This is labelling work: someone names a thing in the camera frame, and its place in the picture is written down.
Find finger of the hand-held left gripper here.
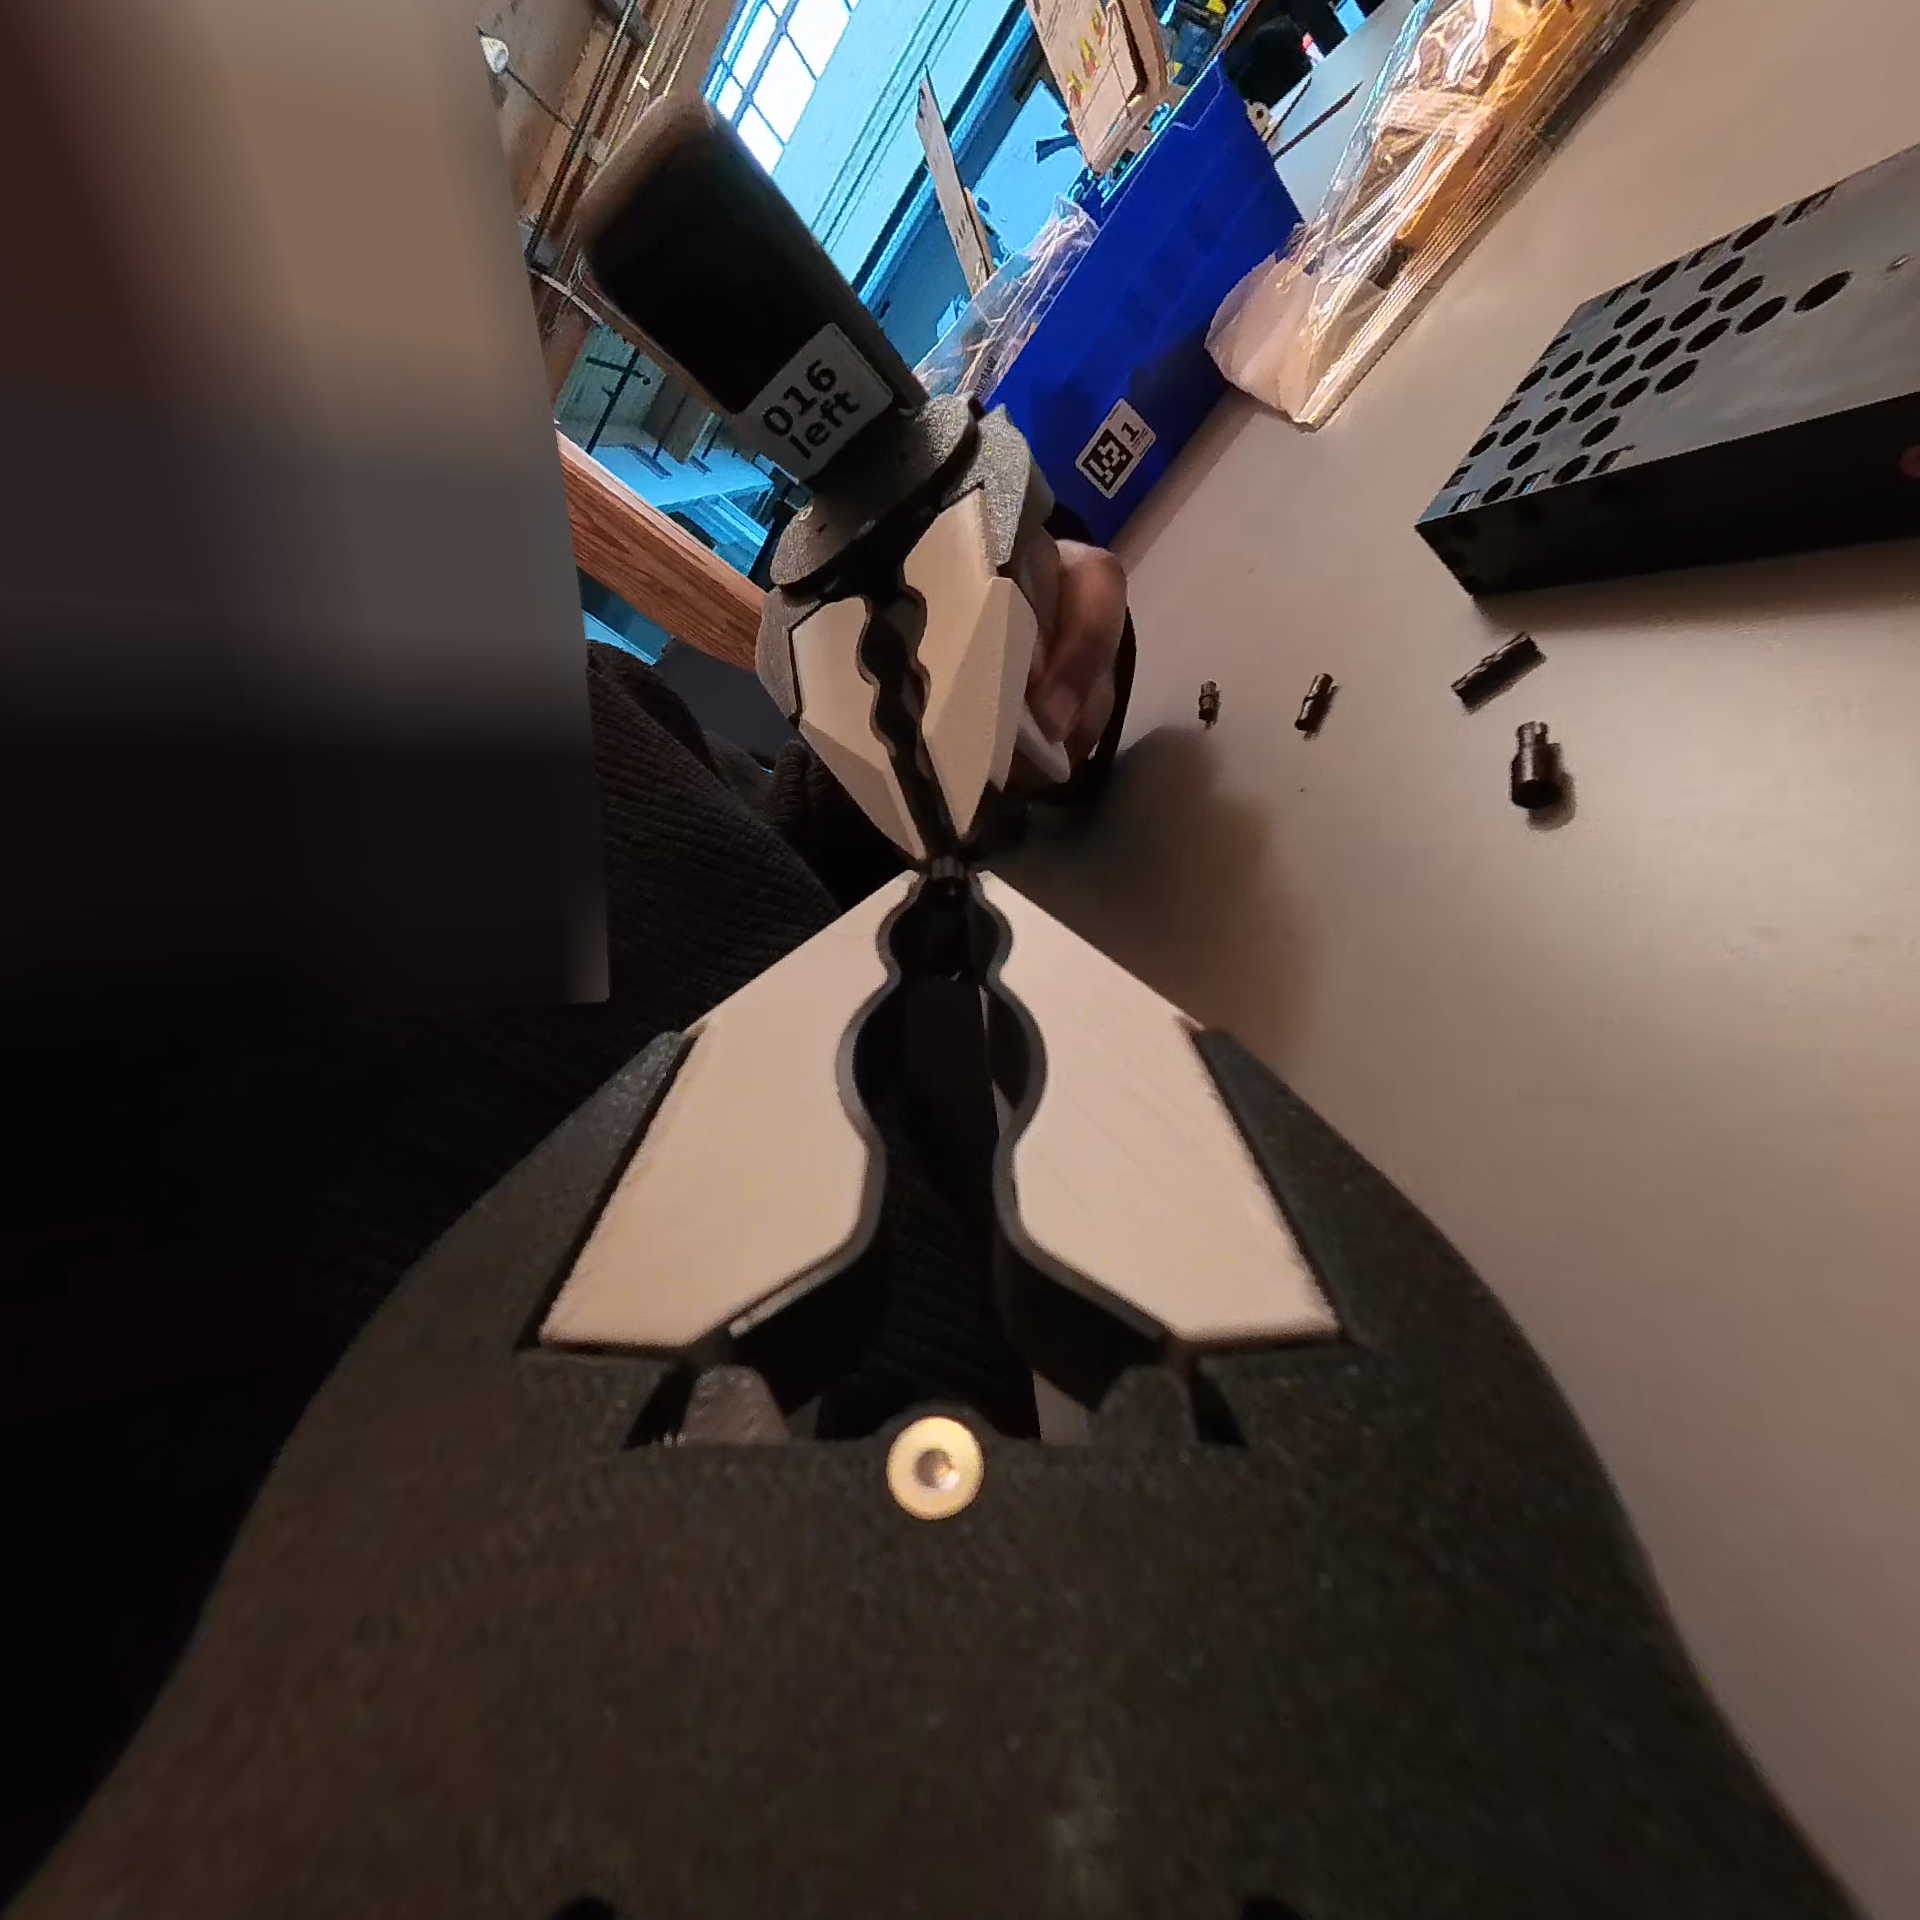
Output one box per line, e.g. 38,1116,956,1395
790,597,951,868
903,514,1038,855

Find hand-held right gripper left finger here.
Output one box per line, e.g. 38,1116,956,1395
536,873,927,1355

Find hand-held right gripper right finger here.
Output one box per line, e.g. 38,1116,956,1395
964,873,1344,1355

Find black perforated plastic block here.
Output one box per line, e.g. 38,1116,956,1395
1415,151,1920,599

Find person's left hand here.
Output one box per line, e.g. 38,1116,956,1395
1024,540,1134,749

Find wooden beam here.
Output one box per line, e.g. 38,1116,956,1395
554,433,770,666

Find instruction sheet stand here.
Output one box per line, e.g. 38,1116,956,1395
1025,0,1185,167
912,75,998,278

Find clear bags of parts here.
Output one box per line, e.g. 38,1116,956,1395
913,195,1112,406

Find blue plastic bin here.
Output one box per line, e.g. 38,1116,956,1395
982,67,1304,545

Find bag of yellow parts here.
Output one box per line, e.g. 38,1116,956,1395
1205,0,1666,429

